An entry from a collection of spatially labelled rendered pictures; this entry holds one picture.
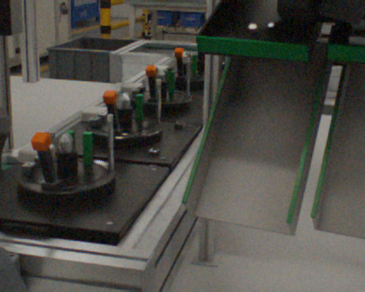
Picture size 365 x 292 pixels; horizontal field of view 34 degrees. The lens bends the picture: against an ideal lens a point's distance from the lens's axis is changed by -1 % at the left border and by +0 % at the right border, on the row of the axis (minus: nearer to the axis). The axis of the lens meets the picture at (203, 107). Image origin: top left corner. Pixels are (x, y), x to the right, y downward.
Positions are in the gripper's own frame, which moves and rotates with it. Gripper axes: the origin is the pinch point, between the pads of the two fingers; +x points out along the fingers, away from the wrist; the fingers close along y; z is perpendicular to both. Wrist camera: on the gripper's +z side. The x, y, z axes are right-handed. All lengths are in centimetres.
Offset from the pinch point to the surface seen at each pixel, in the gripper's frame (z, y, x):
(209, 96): -12.5, 21.4, 9.5
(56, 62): -6, 159, 171
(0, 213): -30, 43, -5
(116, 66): -7, 94, 113
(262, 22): -2.5, 13.4, 3.7
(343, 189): -21.7, 1.6, 6.0
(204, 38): -5.7, 18.0, -3.5
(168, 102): -15, 46, 50
